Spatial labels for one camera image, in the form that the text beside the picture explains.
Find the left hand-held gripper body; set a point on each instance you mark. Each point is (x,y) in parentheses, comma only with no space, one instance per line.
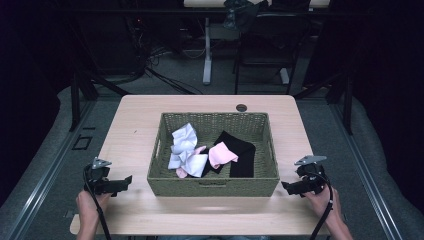
(100,176)

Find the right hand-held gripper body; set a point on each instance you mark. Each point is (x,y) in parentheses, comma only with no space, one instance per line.
(311,175)

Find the person's right hand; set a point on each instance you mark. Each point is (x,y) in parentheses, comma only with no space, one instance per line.
(321,205)

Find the person's left hand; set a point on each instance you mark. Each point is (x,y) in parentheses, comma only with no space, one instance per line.
(87,208)

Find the black cloth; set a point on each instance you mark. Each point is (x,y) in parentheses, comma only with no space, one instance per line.
(243,160)

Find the white crumpled cloth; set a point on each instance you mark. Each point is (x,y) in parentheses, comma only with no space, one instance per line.
(185,148)

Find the black metal stand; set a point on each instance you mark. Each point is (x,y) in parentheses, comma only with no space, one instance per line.
(348,106)
(75,100)

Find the green woven basket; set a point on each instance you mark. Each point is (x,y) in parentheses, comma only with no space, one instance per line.
(213,186)

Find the white desk leg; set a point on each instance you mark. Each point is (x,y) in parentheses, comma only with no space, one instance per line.
(284,76)
(207,53)

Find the black folding chair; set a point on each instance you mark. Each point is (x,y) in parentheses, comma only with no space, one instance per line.
(266,50)

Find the dark bag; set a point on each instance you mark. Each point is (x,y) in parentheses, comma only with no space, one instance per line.
(238,15)

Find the white desk top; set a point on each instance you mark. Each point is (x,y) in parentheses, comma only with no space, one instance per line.
(200,3)

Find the black floor hatch frame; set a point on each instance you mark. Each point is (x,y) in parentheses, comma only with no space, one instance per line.
(82,142)

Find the grey floor rail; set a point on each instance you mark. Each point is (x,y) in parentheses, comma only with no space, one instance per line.
(366,176)
(43,176)

